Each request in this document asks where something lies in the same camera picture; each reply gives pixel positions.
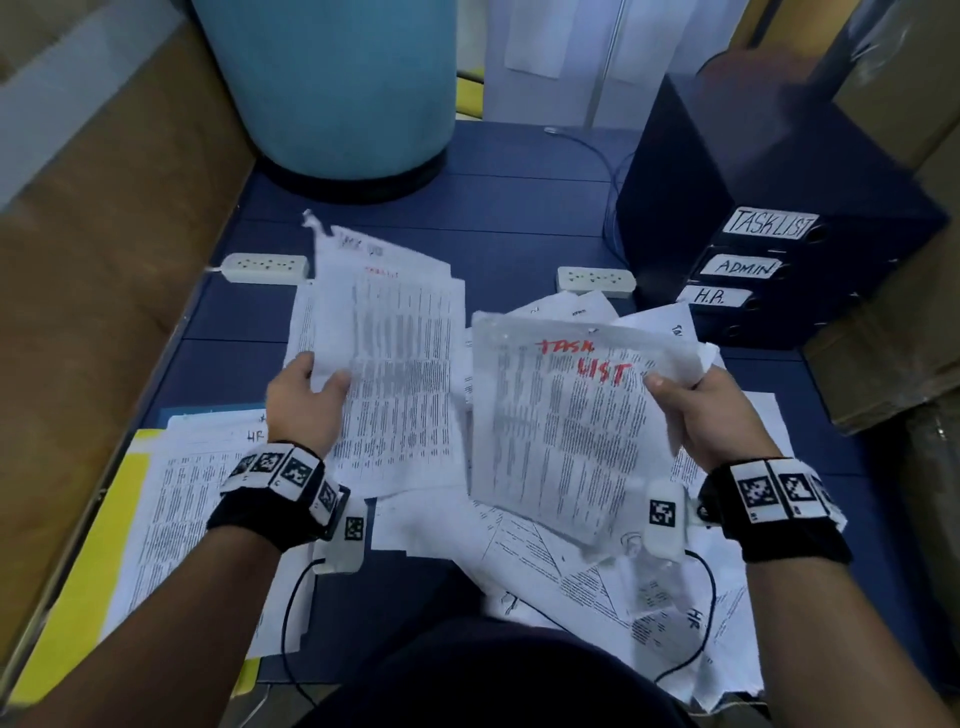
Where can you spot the person's right hand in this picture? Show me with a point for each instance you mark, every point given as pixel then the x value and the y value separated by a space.
pixel 717 423

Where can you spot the printed paper sheet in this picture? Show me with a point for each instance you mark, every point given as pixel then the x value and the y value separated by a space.
pixel 180 510

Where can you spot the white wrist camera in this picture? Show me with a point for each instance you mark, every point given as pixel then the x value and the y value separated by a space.
pixel 663 518
pixel 345 537

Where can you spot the black marker wristband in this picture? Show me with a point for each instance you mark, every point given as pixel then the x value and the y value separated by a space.
pixel 773 513
pixel 273 495

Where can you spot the brown cardboard box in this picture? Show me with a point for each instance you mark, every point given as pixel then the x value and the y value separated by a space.
pixel 900 270

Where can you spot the red handwriting paper sheet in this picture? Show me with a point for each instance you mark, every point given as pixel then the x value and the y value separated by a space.
pixel 570 435

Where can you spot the white partition panel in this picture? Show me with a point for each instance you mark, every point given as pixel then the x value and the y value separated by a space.
pixel 600 60

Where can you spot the white power strip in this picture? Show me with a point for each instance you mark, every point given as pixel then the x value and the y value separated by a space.
pixel 596 281
pixel 264 269

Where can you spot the person's left hand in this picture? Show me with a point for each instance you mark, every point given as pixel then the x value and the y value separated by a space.
pixel 305 408

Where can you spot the person's right forearm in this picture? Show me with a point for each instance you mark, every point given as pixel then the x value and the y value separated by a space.
pixel 848 645

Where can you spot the yellow plastic item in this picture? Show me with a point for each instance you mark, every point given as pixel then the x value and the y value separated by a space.
pixel 470 98

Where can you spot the person's dark trousers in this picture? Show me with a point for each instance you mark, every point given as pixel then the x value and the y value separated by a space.
pixel 510 683

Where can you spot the yellow folder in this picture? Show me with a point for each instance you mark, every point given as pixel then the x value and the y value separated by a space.
pixel 75 600

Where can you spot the pile of printed papers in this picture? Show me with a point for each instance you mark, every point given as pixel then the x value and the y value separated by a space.
pixel 570 600

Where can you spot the person's left forearm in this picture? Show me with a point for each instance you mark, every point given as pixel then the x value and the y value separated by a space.
pixel 165 638

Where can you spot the teal cylindrical barrel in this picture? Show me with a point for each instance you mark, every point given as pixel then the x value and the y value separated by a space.
pixel 323 75

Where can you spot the Admin paper stack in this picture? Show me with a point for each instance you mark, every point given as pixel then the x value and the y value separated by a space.
pixel 390 360

